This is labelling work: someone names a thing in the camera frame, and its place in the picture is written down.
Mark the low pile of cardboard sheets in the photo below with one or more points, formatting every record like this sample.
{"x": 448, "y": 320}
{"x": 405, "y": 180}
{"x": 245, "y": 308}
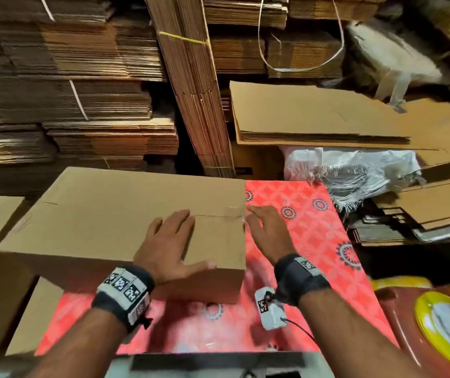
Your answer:
{"x": 437, "y": 204}

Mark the red patterned table cloth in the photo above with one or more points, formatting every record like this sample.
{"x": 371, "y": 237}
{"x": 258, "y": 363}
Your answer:
{"x": 327, "y": 263}

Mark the white woven sack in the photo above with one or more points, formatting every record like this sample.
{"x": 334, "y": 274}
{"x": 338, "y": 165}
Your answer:
{"x": 359, "y": 169}

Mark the person's right hand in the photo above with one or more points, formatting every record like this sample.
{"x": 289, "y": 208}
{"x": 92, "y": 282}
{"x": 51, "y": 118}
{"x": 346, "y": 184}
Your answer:
{"x": 272, "y": 232}

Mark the person's right forearm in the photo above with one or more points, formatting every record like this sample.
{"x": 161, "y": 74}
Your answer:
{"x": 351, "y": 334}

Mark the dark brown cardboard box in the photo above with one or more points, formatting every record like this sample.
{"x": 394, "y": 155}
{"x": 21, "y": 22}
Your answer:
{"x": 256, "y": 161}

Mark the wall of cardboard stacks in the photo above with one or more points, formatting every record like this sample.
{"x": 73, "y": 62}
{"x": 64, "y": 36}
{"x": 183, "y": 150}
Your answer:
{"x": 60, "y": 90}

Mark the person's left hand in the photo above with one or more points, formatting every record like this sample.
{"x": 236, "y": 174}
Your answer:
{"x": 170, "y": 252}

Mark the yellow-tied cardboard bundle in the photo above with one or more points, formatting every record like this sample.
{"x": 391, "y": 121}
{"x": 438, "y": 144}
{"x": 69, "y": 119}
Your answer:
{"x": 190, "y": 82}

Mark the yellow round disc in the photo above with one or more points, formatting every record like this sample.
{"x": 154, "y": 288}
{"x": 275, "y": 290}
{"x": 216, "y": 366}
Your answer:
{"x": 437, "y": 323}

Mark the red plastic stool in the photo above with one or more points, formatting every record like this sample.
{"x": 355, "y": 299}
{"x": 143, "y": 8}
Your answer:
{"x": 398, "y": 319}

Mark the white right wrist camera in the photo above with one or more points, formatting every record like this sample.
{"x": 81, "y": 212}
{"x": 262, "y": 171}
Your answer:
{"x": 270, "y": 309}

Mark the white plastic sack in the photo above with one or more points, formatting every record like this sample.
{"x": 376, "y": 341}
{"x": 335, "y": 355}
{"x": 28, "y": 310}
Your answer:
{"x": 394, "y": 55}

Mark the person's left forearm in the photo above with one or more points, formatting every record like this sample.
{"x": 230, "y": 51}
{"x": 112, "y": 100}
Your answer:
{"x": 79, "y": 346}

